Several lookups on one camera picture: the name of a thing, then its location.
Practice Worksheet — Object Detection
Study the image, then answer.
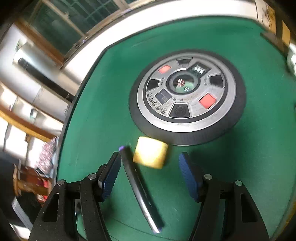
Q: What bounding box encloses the round mahjong table control panel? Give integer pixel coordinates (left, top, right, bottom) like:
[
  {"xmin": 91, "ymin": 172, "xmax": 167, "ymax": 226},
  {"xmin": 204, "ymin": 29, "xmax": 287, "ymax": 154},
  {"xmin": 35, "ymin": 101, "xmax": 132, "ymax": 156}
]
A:
[{"xmin": 129, "ymin": 49, "xmax": 246, "ymax": 146}]

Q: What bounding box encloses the black marker purple tip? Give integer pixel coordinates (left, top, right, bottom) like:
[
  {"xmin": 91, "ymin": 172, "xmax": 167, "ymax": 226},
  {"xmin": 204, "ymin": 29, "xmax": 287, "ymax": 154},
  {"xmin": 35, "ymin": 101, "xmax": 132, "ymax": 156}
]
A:
[{"xmin": 119, "ymin": 146, "xmax": 165, "ymax": 234}]

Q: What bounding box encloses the window with green grille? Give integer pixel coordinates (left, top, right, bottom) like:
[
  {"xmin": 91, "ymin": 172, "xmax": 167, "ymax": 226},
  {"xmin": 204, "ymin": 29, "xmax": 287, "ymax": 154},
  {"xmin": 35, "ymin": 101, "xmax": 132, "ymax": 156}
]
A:
[{"xmin": 15, "ymin": 0, "xmax": 147, "ymax": 66}]

